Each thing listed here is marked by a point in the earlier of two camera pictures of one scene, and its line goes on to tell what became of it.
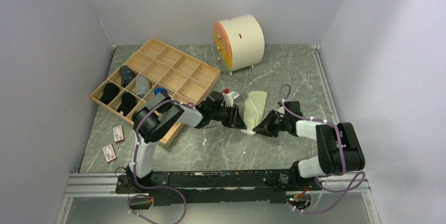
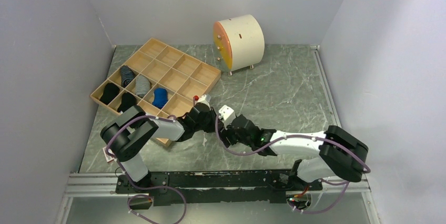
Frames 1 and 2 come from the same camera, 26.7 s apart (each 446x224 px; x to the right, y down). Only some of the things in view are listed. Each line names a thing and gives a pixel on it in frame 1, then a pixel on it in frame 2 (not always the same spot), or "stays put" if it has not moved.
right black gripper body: [281, 122] -> [233, 136]
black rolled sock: [111, 91] stays put
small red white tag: [109, 153] stays put
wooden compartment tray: [153, 67] stays put
